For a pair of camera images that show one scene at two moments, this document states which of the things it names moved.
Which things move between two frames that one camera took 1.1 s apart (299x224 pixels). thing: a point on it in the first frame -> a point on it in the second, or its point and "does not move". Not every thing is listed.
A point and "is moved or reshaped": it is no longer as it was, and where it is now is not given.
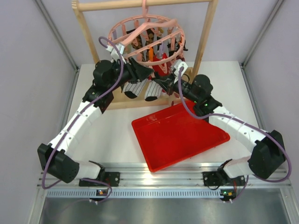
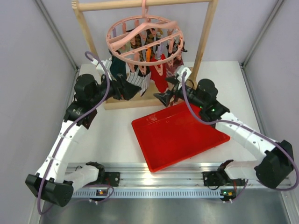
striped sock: (132, 90) is moved or reshaped
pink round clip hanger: (147, 40) does not move
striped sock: (153, 90) -> (145, 81)
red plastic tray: (168, 136) does not move
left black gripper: (135, 70) -> (121, 87)
